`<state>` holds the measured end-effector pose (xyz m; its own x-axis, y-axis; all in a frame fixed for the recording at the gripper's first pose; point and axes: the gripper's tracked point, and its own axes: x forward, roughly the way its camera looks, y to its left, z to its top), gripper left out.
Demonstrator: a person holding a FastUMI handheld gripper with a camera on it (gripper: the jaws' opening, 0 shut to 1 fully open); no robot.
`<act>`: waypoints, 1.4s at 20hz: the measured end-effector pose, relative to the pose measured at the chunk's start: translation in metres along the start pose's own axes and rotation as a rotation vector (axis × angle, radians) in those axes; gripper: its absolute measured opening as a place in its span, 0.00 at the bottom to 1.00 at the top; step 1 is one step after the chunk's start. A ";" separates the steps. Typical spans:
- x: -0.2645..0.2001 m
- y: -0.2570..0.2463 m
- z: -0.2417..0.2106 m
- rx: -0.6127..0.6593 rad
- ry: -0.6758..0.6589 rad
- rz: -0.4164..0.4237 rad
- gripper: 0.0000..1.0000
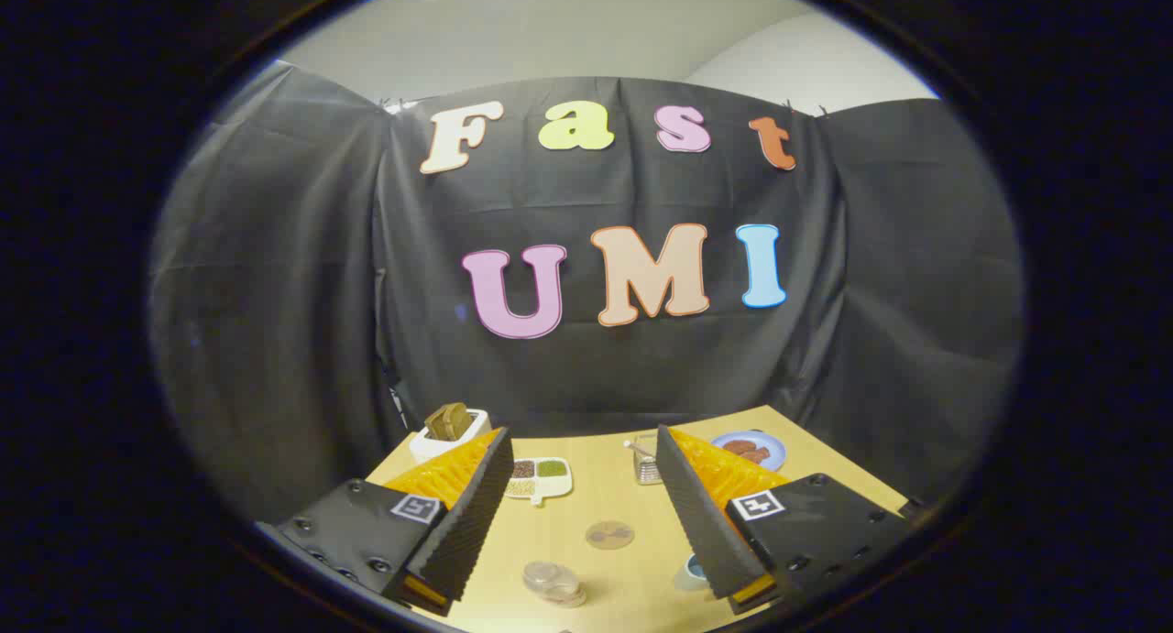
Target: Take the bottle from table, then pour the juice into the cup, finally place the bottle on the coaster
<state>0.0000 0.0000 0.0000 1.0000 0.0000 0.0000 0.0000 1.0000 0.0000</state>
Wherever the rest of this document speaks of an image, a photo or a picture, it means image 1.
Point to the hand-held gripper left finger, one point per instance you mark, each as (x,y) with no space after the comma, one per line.
(467,523)

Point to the black backdrop cloth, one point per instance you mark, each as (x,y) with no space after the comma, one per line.
(275,294)

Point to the wooden table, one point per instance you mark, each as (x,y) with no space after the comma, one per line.
(605,496)

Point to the clear juice bottle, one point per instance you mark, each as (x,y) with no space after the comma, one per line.
(553,581)

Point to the blue speckled cup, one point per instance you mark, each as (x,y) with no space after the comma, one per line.
(692,573)

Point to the pile of dark beans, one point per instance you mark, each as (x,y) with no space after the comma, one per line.
(523,469)

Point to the pile of white rice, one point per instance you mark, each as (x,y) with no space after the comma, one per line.
(553,487)

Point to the white toaster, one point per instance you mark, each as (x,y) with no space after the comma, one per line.
(431,448)

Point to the small ribbed glass jar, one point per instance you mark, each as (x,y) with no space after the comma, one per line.
(644,463)

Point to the round printed wooden coaster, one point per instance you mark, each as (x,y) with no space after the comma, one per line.
(609,534)

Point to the brown toast slice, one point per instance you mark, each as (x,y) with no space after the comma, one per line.
(456,419)
(435,424)

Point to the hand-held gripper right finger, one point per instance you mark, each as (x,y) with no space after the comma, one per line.
(701,523)

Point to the pile of green beans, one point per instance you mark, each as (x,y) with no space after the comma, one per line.
(551,468)

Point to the white divided tray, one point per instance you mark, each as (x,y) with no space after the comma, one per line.
(535,501)

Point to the light blue plate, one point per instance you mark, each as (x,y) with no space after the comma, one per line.
(775,445)

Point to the brown meat piece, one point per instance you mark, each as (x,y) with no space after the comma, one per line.
(739,447)
(758,455)

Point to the pile of beige beans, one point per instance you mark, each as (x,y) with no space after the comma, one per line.
(520,488)

